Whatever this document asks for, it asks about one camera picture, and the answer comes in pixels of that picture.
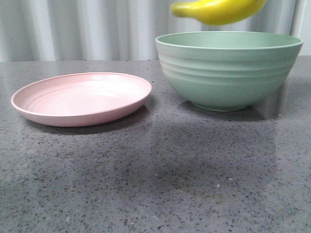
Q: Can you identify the white pleated curtain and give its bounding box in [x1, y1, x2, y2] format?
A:
[0, 0, 311, 62]

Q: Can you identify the pink plate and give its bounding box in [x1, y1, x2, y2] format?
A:
[11, 72, 152, 127]

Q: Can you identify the yellow banana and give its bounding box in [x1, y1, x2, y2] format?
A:
[171, 0, 266, 26]

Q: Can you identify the green ribbed bowl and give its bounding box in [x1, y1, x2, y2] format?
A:
[155, 31, 303, 112]

